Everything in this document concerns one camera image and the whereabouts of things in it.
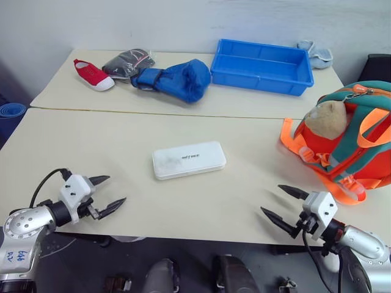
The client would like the small dark bracket shape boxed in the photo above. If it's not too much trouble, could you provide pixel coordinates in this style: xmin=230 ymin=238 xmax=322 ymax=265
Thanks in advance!
xmin=103 ymin=275 xmax=133 ymax=293
xmin=279 ymin=275 xmax=299 ymax=293

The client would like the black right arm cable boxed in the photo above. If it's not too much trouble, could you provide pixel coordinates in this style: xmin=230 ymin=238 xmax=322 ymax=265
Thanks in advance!
xmin=300 ymin=227 xmax=325 ymax=293

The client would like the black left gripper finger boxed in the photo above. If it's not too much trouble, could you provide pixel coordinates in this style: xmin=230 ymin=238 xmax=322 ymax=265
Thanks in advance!
xmin=88 ymin=175 xmax=111 ymax=188
xmin=97 ymin=197 xmax=128 ymax=220

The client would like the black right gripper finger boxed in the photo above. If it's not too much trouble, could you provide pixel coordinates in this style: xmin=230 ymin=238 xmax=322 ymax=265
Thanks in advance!
xmin=260 ymin=206 xmax=299 ymax=240
xmin=277 ymin=184 xmax=310 ymax=201

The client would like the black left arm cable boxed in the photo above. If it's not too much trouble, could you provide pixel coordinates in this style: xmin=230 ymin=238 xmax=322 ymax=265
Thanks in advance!
xmin=29 ymin=168 xmax=73 ymax=209

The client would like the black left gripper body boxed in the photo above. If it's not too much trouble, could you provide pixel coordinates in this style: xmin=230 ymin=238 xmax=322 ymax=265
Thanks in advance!
xmin=78 ymin=178 xmax=103 ymax=220

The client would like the blue boxing glove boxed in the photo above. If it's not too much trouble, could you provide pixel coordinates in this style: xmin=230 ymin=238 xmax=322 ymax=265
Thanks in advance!
xmin=130 ymin=58 xmax=213 ymax=105

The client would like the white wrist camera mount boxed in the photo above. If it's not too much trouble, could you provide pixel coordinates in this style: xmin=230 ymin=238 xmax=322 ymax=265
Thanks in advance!
xmin=58 ymin=174 xmax=93 ymax=225
xmin=302 ymin=191 xmax=338 ymax=242

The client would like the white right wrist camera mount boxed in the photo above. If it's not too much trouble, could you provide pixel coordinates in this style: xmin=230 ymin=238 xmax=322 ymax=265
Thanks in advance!
xmin=302 ymin=191 xmax=338 ymax=242

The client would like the grey rounded shape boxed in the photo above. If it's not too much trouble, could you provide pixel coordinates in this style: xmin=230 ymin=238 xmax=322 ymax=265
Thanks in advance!
xmin=142 ymin=258 xmax=181 ymax=293

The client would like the dark rounded shape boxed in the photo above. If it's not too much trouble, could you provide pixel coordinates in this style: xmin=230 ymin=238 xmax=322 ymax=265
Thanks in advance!
xmin=211 ymin=253 xmax=261 ymax=293

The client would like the white rectangular case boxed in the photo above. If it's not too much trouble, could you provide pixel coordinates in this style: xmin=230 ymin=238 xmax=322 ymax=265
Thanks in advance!
xmin=152 ymin=140 xmax=227 ymax=181

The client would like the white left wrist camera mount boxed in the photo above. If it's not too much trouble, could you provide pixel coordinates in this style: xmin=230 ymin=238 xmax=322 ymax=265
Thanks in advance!
xmin=58 ymin=174 xmax=93 ymax=225

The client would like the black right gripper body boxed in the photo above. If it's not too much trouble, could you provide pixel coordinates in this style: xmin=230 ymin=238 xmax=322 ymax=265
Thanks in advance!
xmin=292 ymin=211 xmax=319 ymax=240

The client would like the blue plastic bin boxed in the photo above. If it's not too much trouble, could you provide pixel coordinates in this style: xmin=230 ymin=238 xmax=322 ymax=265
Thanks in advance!
xmin=210 ymin=38 xmax=315 ymax=97

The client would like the black item in plastic bag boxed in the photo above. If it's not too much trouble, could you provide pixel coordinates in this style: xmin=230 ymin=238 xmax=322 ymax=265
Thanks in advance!
xmin=101 ymin=48 xmax=157 ymax=81

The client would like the orange teal kids backpack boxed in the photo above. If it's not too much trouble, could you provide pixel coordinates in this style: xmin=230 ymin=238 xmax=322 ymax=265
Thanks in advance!
xmin=279 ymin=80 xmax=391 ymax=206

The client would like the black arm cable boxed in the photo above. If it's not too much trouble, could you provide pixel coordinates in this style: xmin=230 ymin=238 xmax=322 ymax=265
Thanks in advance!
xmin=29 ymin=168 xmax=73 ymax=209
xmin=300 ymin=227 xmax=325 ymax=293

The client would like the blue rolled foam mat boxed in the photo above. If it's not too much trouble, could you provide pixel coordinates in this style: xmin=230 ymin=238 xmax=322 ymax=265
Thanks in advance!
xmin=0 ymin=103 xmax=29 ymax=139

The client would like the red white kids shoe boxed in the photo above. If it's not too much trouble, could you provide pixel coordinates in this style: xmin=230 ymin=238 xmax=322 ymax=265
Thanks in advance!
xmin=73 ymin=58 xmax=116 ymax=92

